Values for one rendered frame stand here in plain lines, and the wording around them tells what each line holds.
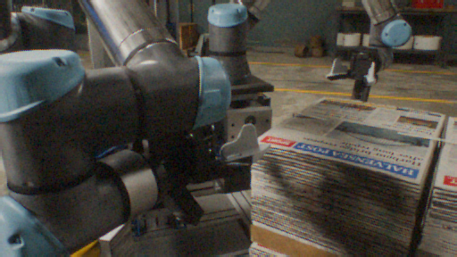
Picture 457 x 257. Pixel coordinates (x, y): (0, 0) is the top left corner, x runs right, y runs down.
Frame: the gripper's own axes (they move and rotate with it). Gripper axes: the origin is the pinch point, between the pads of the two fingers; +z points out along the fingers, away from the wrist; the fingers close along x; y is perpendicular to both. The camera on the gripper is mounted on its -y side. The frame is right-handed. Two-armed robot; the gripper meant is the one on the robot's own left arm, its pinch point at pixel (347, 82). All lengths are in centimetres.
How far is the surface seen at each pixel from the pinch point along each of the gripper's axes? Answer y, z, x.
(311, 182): -7.7, 44.5, 9.9
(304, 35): -49, -556, -267
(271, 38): -58, -534, -326
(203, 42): -60, -418, -404
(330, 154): -2.6, 42.7, 12.2
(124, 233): -6, 73, -3
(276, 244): -23, 45, 4
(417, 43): -50, -565, -72
